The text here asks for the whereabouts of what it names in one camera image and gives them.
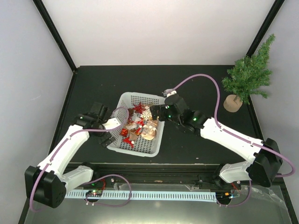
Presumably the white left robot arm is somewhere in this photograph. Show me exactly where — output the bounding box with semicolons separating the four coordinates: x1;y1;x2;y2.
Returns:
24;103;129;212

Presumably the white slotted cable duct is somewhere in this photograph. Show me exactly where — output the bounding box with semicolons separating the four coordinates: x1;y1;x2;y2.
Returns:
65;189;217;203

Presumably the red gift box ornament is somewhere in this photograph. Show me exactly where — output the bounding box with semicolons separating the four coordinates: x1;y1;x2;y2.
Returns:
120;128;128;137

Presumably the red reindeer ornament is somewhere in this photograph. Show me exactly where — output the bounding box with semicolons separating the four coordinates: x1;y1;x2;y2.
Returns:
122;137;135;148

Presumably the wooden santa ornament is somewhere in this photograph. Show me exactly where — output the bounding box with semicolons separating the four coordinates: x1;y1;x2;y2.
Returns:
141;120;158;140

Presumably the white perforated plastic basket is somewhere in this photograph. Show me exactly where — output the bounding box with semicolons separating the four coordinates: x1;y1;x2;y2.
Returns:
107;92;164;157

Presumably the brown pine cone ornament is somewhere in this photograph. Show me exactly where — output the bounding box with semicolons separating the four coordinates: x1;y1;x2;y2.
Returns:
128;108;134;120

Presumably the small green christmas tree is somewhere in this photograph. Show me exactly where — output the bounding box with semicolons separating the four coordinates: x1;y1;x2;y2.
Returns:
222;34;276;112

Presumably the red star ornament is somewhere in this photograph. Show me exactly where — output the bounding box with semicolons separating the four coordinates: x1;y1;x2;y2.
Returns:
133;102;146;114

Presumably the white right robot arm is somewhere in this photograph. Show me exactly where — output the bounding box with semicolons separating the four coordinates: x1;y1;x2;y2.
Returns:
150;94;283;188

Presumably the white snowflake ornament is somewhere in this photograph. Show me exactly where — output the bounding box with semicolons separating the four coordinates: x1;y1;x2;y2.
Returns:
140;107;152;121

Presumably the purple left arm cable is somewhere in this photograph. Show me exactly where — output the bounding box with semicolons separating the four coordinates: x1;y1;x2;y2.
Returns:
29;106;132;212

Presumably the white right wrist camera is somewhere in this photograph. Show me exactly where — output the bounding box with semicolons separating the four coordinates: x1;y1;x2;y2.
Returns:
163;89;177;98

